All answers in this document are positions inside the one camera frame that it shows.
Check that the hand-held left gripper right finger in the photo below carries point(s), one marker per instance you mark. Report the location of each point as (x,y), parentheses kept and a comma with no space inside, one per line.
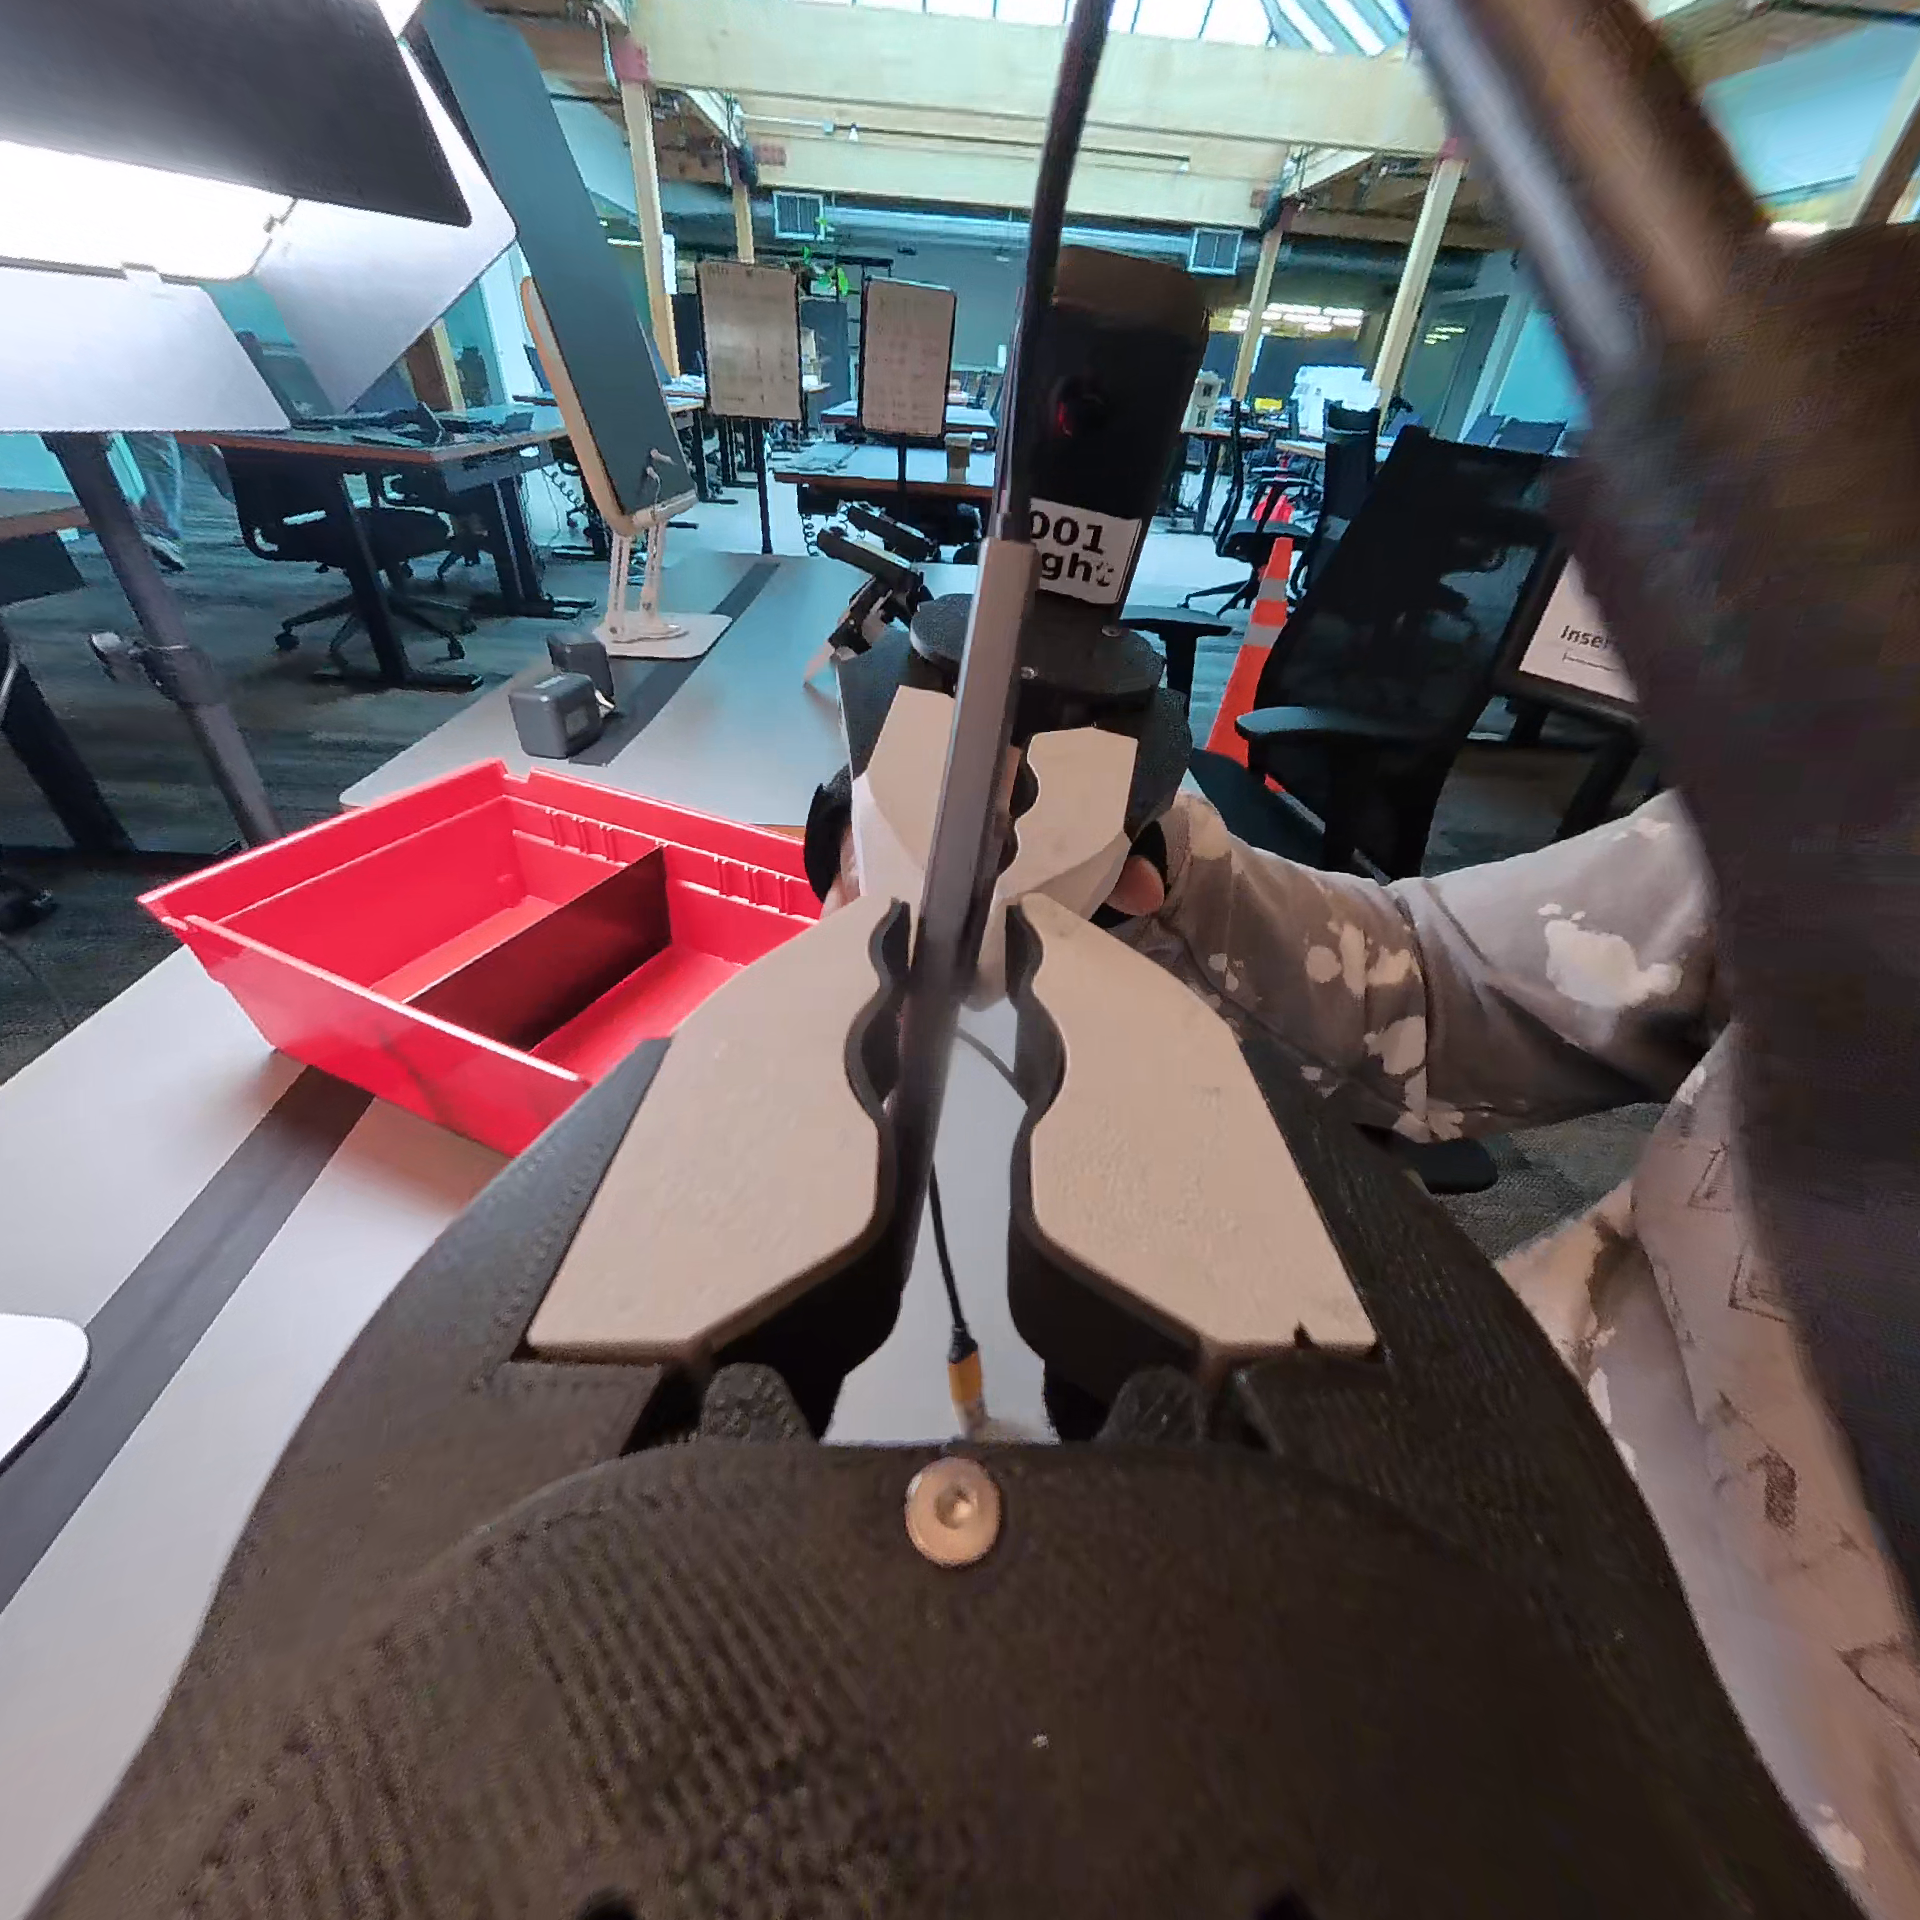
(1184,1185)

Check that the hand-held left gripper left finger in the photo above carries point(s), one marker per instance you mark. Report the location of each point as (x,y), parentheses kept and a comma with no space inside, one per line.
(721,1170)

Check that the person's right hand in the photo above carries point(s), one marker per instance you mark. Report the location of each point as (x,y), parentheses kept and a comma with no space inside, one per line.
(1136,905)

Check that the orange traffic cone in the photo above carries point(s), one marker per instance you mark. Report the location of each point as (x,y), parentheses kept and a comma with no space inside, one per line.
(1257,674)

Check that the black framed desk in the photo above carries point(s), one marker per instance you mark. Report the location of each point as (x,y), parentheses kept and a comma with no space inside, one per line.
(451,443)

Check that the black power bank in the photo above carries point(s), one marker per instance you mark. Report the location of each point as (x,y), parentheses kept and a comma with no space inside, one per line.
(573,657)

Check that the perforated wooden board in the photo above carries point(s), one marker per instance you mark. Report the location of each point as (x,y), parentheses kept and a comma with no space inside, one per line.
(750,338)
(908,361)

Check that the person's right forearm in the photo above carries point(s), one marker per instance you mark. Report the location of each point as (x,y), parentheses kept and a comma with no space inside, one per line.
(1425,974)

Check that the red plastic bin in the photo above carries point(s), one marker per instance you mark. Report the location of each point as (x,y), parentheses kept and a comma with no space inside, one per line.
(375,1034)

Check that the dark battery charger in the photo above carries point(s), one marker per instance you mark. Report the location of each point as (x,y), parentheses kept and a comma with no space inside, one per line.
(559,720)

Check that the black board with wooden rim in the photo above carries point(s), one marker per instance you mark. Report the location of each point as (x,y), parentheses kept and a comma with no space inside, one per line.
(555,270)

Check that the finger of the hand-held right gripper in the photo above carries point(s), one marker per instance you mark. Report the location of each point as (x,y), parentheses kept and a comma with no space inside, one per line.
(888,810)
(1081,810)

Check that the black mesh office chair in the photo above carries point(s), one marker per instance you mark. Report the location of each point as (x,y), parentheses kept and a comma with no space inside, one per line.
(1425,600)

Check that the studio light panel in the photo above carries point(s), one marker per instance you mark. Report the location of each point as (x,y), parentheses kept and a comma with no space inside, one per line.
(375,301)

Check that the light stand pole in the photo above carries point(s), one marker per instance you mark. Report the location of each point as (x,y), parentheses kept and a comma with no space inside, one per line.
(165,645)

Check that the black clamp tool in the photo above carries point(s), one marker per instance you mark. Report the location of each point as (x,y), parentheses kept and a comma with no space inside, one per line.
(885,554)

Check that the black bin divider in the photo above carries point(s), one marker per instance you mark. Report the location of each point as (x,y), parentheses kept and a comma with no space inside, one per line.
(571,961)

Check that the person's patterned hoodie torso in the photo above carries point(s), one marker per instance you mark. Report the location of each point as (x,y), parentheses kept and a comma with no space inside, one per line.
(1725,1425)

